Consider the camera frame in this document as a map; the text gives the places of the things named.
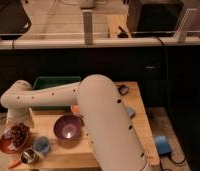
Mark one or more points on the orange cup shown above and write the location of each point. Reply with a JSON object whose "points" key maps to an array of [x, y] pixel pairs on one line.
{"points": [[75, 109]]}

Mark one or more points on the wooden board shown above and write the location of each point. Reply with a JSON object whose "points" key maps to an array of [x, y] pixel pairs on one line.
{"points": [[116, 23]]}

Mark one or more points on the metal railing frame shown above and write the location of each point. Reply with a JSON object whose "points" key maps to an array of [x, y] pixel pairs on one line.
{"points": [[90, 39]]}

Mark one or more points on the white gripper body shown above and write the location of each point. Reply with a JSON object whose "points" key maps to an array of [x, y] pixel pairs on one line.
{"points": [[19, 118]]}

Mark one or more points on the blue tape roll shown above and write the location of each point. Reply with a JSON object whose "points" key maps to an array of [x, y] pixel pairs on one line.
{"points": [[162, 145]]}

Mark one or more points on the small black block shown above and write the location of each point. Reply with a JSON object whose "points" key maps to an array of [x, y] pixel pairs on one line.
{"points": [[123, 89]]}

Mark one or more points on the small steel pot orange handle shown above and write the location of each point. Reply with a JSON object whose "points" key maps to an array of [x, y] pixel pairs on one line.
{"points": [[28, 156]]}

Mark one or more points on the blue cup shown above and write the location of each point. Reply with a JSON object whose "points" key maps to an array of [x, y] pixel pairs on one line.
{"points": [[42, 145]]}

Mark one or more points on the red bowl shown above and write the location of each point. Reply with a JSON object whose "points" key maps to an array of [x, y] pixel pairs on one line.
{"points": [[6, 145]]}

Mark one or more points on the purple bowl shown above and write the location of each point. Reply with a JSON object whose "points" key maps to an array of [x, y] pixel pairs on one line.
{"points": [[67, 127]]}

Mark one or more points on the dark grape bunch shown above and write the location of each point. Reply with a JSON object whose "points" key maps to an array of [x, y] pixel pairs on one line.
{"points": [[19, 134]]}

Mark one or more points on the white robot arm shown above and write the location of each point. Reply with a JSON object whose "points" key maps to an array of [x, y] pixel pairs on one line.
{"points": [[115, 142]]}

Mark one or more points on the green bin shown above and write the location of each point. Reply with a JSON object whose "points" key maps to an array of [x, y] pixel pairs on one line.
{"points": [[43, 82]]}

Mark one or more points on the blue sponge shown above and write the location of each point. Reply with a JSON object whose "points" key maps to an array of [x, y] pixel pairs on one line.
{"points": [[130, 111]]}

